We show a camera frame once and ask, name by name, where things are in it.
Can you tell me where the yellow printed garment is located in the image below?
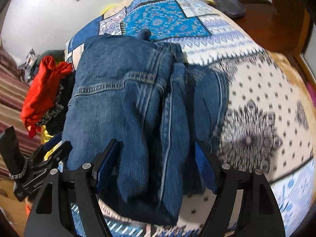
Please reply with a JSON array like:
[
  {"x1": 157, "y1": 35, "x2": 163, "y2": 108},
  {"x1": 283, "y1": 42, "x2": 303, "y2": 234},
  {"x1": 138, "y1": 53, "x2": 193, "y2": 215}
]
[{"x1": 41, "y1": 126, "x2": 62, "y2": 161}]

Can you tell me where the blue denim jacket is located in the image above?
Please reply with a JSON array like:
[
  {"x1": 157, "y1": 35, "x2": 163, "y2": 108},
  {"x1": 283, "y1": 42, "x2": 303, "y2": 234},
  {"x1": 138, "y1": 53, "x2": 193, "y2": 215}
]
[{"x1": 63, "y1": 34, "x2": 229, "y2": 225}]

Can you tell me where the black patterned garment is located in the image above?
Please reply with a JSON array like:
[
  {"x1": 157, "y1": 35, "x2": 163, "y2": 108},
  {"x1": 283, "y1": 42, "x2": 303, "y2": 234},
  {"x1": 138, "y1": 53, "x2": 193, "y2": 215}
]
[{"x1": 36, "y1": 71, "x2": 75, "y2": 136}]

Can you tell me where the brown wooden door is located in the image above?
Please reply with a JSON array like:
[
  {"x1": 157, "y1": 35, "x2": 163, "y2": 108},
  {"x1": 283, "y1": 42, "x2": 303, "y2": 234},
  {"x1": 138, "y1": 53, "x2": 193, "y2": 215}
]
[{"x1": 269, "y1": 0, "x2": 316, "y2": 62}]

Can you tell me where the patchwork patterned bed cover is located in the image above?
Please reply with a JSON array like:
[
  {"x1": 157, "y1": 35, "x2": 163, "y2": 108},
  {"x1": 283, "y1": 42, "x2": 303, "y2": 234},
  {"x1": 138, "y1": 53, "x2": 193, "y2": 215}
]
[{"x1": 63, "y1": 0, "x2": 315, "y2": 236}]

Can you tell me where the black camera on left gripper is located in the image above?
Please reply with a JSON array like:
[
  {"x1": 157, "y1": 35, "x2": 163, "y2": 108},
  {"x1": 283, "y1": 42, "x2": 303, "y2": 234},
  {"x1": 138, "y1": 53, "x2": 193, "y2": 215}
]
[{"x1": 1, "y1": 126, "x2": 27, "y2": 180}]

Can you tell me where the striped red gold curtain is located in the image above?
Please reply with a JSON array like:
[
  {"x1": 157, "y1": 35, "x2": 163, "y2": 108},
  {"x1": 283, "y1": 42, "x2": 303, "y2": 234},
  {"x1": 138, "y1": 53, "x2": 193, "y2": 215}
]
[{"x1": 0, "y1": 46, "x2": 43, "y2": 178}]

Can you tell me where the red garment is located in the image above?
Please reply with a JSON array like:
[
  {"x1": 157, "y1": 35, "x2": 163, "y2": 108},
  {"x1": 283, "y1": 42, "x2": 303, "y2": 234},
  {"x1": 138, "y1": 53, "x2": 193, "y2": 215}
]
[{"x1": 20, "y1": 56, "x2": 73, "y2": 138}]

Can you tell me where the dark green garment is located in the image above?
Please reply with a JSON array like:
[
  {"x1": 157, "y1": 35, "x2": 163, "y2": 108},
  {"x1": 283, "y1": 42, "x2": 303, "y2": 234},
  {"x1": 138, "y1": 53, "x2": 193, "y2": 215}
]
[{"x1": 36, "y1": 50, "x2": 65, "y2": 66}]

